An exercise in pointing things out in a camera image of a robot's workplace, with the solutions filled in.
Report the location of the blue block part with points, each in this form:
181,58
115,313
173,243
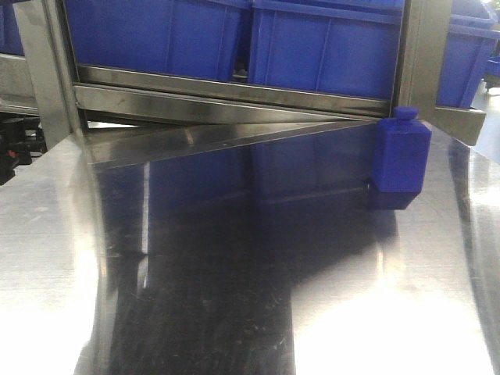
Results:
402,145

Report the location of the stainless steel shelf rack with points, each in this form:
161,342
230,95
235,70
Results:
68,95

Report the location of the blue plastic bin left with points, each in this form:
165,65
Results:
184,38

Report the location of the blue plastic bin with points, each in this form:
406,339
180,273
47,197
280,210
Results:
467,52
184,38
340,48

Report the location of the blue plastic bin middle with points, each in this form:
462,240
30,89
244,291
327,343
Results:
340,48

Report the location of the black equipment with red button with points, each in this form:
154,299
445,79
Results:
22,139

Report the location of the blue plastic bin right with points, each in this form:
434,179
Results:
467,52

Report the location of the blue bin far left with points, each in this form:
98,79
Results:
10,36

